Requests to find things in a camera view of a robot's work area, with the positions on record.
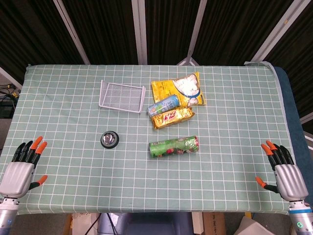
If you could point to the blue table pad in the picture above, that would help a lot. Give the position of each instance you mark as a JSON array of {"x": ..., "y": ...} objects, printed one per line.
[{"x": 292, "y": 110}]

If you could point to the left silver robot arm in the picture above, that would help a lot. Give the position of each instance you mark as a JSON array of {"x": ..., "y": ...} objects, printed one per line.
[{"x": 7, "y": 213}]

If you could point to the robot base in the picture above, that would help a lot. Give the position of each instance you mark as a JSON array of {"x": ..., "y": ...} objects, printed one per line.
[{"x": 149, "y": 224}]

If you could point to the white mesh tray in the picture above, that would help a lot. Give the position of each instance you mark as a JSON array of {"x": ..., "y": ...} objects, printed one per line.
[{"x": 122, "y": 96}]

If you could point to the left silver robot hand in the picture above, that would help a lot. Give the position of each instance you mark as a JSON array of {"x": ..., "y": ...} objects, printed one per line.
[{"x": 17, "y": 176}]

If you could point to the green checked tablecloth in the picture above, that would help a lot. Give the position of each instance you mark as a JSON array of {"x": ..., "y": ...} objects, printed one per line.
[{"x": 73, "y": 159}]

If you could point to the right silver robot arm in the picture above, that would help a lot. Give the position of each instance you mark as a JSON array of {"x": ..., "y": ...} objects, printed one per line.
[{"x": 300, "y": 218}]

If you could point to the gold snack packet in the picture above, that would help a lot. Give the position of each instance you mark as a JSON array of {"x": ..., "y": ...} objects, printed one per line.
[{"x": 171, "y": 117}]

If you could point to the white partition frame post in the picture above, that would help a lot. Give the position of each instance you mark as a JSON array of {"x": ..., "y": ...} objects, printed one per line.
[
  {"x": 72, "y": 30},
  {"x": 275, "y": 30},
  {"x": 194, "y": 34},
  {"x": 140, "y": 31}
]

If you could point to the blue drink can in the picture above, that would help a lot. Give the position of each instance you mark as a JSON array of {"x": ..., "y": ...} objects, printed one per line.
[{"x": 162, "y": 105}]

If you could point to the yellow candy bag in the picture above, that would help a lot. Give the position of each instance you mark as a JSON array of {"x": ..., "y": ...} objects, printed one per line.
[{"x": 181, "y": 89}]

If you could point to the green snack tube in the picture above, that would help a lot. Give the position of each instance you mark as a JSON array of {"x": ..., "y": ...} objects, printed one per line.
[{"x": 173, "y": 147}]

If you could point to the cardboard box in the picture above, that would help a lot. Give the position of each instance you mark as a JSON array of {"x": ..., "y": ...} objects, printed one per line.
[{"x": 214, "y": 224}]

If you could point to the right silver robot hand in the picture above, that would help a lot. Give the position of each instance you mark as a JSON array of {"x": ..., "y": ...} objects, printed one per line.
[{"x": 291, "y": 178}]

